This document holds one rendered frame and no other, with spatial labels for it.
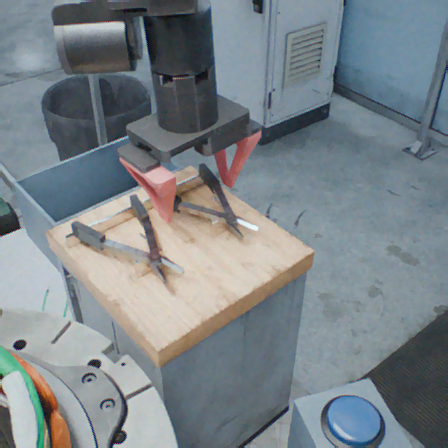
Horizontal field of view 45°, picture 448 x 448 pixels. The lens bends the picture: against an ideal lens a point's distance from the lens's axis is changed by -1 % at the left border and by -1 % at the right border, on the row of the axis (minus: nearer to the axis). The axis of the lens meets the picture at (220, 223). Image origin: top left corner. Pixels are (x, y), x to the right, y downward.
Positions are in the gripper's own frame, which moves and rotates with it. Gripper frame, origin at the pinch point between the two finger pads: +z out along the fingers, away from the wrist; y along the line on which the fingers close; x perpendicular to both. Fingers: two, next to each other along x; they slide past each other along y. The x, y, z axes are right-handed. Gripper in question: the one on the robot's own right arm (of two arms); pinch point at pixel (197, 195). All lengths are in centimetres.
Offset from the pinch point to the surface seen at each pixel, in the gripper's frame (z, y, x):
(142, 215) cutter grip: -1.0, 6.5, -0.2
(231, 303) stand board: 2.4, 5.8, 11.9
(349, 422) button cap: 4.8, 6.0, 25.6
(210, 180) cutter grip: -0.4, -2.4, -0.7
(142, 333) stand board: 1.9, 13.8, 9.7
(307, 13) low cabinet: 52, -160, -129
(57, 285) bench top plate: 29.5, 9.1, -29.7
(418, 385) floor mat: 111, -74, -1
